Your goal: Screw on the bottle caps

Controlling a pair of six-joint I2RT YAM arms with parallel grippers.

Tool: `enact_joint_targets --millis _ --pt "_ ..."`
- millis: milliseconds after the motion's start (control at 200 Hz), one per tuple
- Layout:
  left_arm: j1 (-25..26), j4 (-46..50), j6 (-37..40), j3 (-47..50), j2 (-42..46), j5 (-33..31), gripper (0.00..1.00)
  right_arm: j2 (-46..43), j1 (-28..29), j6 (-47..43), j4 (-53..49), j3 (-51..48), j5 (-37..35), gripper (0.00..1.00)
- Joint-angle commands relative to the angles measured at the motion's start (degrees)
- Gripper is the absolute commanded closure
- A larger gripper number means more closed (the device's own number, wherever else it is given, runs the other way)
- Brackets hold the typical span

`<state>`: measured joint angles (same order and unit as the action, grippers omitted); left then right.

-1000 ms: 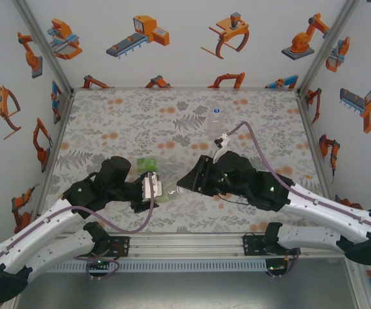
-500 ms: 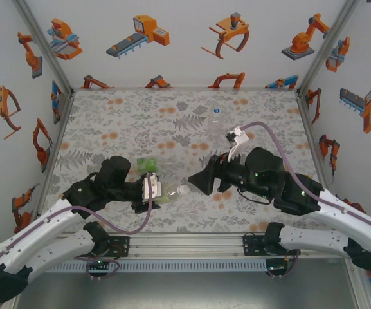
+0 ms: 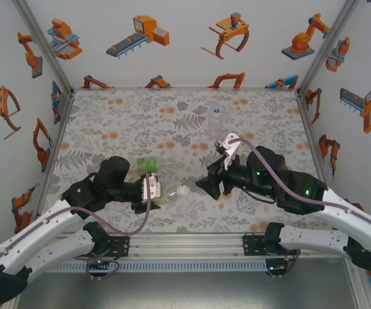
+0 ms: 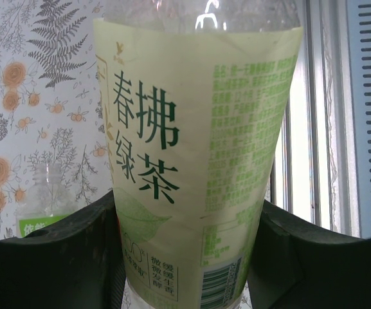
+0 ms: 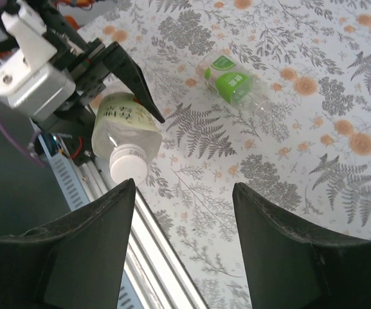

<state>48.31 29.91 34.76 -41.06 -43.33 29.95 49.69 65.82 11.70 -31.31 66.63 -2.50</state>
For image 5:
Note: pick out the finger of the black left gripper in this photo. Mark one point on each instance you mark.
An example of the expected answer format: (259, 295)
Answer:
(133, 80)

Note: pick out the aluminium table edge rail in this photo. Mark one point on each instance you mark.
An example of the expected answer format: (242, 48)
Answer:
(153, 231)

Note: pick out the floral patterned table mat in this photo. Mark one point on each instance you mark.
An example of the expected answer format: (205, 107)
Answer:
(301, 161)

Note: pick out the yellow label plastic bottle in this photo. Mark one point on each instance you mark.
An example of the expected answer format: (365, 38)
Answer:
(124, 135)

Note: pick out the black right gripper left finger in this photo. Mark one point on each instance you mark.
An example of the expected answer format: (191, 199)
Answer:
(59, 264)

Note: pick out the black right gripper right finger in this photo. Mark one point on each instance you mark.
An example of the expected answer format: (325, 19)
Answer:
(301, 267)

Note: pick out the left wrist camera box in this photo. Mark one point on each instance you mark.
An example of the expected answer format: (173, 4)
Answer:
(34, 90)

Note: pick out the green label plastic bottle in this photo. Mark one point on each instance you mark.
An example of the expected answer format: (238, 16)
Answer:
(227, 80)

